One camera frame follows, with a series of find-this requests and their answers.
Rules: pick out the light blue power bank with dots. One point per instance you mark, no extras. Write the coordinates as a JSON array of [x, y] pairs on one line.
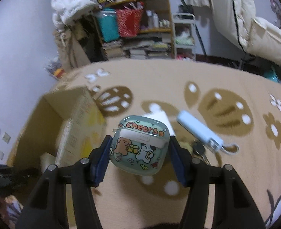
[[205, 135]]

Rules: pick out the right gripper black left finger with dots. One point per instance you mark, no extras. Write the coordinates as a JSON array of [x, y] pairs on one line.
[[46, 206]]

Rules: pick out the wooden bookshelf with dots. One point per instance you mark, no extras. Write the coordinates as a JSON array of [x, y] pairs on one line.
[[155, 28]]

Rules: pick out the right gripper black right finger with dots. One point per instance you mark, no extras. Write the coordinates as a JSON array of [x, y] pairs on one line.
[[234, 206]]

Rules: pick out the cartoon earbuds case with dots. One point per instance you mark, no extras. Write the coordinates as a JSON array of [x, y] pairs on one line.
[[139, 145]]

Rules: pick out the teal storage bag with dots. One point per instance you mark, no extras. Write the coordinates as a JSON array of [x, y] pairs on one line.
[[107, 20]]

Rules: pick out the snack bag by wall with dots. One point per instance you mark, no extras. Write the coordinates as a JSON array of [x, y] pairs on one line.
[[55, 69]]

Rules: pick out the cream hanging duvet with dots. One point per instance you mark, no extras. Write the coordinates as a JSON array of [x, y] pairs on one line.
[[237, 21]]

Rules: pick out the red patterned gift bag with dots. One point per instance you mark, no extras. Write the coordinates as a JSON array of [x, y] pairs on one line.
[[128, 21]]

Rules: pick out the brown cardboard box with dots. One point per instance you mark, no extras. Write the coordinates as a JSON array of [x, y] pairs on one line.
[[66, 125]]

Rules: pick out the black car key fob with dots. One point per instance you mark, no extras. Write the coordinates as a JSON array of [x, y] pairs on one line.
[[199, 150]]

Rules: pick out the stack of books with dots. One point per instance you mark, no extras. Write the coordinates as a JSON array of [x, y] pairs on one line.
[[113, 49]]

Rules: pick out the white puffy jacket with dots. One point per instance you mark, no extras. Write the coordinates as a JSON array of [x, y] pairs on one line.
[[65, 12]]

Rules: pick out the beige coat on rack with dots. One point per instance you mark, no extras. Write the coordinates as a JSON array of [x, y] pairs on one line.
[[70, 52]]

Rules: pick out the white utility cart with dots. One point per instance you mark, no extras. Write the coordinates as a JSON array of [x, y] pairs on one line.
[[183, 25]]

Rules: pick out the white 120W charger block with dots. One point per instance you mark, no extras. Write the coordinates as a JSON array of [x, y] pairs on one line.
[[162, 117]]

